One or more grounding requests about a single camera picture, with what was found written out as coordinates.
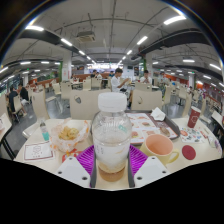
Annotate beige wooden chair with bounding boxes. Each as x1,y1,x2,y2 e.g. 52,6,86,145
130,89,163,112
69,89,112,121

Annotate ceiling air conditioner unit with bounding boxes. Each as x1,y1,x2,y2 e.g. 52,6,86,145
76,30,97,44

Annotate white card with red frame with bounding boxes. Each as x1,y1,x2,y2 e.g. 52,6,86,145
23,140,55,162

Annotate printed paper tray liner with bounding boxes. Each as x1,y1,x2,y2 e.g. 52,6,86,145
125,112,178,145

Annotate red sauce packet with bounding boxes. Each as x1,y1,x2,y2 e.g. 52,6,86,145
61,148,83,164

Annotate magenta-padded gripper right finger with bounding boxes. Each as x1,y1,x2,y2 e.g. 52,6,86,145
127,144,172,189

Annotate flat round red coaster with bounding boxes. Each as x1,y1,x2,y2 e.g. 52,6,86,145
181,144,197,161

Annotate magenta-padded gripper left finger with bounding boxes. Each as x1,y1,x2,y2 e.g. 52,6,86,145
54,144,98,189

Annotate ceiling strip lights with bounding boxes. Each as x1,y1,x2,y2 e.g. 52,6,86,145
0,14,224,88

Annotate colourful printed flyer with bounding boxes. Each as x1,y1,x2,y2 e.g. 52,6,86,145
179,126,205,144

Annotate beige table with black legs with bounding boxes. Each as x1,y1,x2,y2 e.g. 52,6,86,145
0,112,17,160
210,109,224,141

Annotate red paper cup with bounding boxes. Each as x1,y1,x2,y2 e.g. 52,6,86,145
186,106,202,129

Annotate small teal liquid bottle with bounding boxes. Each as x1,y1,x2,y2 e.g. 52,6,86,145
38,117,51,142

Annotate plastic bag with fried food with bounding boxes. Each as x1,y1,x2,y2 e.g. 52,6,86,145
49,118,93,153

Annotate crumpled white napkin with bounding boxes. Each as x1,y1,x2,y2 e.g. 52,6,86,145
150,107,167,122

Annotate group of beige chairs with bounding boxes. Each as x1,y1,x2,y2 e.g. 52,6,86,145
0,76,224,134

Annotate clear plastic bottle white cap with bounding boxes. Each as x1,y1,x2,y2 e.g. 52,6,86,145
91,92,133,183

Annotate person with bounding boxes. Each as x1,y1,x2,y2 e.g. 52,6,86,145
139,69,153,84
110,67,131,94
18,83,30,104
7,87,20,113

